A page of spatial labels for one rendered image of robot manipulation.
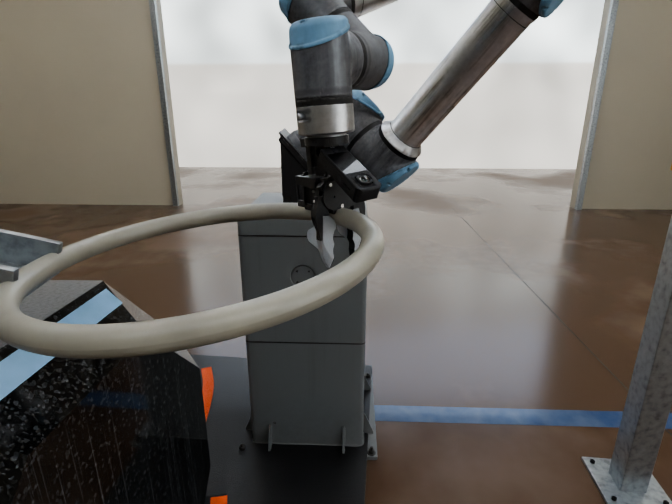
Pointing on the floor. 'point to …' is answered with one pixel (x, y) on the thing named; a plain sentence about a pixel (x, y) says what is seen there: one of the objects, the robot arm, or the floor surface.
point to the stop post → (643, 405)
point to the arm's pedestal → (304, 343)
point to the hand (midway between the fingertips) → (343, 257)
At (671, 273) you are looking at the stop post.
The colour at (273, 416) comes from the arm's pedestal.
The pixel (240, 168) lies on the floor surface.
